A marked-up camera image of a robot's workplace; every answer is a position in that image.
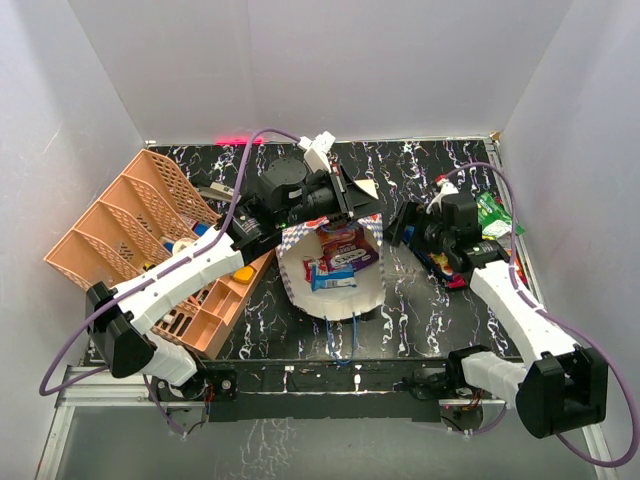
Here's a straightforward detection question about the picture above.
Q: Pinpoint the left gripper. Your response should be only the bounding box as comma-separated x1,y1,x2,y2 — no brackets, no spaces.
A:
278,164,387,230

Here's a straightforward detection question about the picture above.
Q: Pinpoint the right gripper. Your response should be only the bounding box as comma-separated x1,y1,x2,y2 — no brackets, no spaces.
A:
380,201,454,255

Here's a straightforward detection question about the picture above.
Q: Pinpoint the blue Slendy candy bag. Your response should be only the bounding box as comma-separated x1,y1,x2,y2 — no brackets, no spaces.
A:
402,226,464,284

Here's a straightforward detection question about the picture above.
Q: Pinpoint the blue snack bar wrapper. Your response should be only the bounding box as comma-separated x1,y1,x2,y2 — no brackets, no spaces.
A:
311,265,357,292

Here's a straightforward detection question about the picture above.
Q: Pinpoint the blue checkered paper bag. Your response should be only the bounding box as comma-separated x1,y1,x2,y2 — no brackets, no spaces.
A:
274,177,386,364

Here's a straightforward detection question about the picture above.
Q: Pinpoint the pink chips bag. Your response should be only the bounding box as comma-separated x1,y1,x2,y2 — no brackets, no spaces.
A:
442,257,529,290

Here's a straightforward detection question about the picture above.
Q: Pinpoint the green snack pack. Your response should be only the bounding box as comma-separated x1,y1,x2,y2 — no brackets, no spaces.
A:
475,192,512,240

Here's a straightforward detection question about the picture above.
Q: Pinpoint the dark purple chocolate pack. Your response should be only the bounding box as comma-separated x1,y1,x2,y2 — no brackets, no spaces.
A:
322,239,379,272

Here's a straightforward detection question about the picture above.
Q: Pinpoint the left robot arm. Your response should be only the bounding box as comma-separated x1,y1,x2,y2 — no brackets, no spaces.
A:
86,158,381,399

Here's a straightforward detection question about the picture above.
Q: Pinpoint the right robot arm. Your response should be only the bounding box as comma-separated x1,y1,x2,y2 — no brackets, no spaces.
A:
385,193,608,438

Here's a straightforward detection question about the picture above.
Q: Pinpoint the red snack pack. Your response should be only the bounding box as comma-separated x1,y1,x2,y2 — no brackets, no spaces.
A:
302,226,363,283

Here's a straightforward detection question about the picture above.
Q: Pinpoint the yellow sponge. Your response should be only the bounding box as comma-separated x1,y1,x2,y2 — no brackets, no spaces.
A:
232,266,256,285

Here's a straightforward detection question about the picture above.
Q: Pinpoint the grey stapler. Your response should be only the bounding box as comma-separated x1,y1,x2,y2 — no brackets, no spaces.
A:
195,182,235,203

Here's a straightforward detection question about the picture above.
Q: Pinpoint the white medicine box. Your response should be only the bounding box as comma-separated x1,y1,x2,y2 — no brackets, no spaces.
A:
181,215,210,237

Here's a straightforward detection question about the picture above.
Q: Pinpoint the white lotion bottle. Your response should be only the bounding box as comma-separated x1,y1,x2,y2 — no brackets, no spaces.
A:
161,237,195,255

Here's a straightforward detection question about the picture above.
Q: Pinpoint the peach plastic desk organizer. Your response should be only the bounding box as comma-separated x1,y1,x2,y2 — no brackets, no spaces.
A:
44,149,274,359

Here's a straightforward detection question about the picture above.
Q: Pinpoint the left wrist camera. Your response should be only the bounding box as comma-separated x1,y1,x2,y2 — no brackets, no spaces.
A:
297,131,336,173

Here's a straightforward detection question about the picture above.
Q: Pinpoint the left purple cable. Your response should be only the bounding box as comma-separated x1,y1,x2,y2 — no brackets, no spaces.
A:
39,127,306,436

